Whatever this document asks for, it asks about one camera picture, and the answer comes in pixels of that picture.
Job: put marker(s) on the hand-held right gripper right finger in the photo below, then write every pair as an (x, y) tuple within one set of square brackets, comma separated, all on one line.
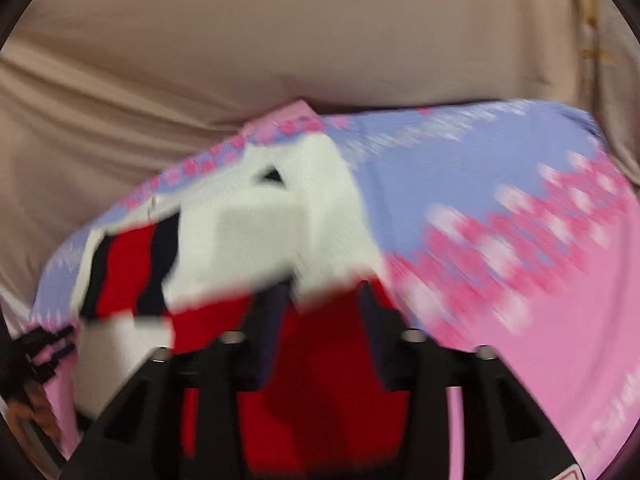
[(374, 321)]

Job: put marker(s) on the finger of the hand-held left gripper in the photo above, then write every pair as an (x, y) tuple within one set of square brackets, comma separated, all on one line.
[(47, 347)]

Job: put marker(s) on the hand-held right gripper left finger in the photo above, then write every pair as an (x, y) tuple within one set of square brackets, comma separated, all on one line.
[(270, 321)]

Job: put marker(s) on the red white knit garment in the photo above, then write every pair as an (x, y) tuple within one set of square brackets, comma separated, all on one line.
[(280, 230)]

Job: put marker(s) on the person's left hand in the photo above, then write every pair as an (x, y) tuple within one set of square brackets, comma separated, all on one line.
[(35, 412)]

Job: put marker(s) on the pink lilac printed blanket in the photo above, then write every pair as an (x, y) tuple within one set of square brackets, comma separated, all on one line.
[(500, 240)]

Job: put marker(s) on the beige bed sheet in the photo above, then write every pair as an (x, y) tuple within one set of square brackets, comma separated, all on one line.
[(250, 45)]

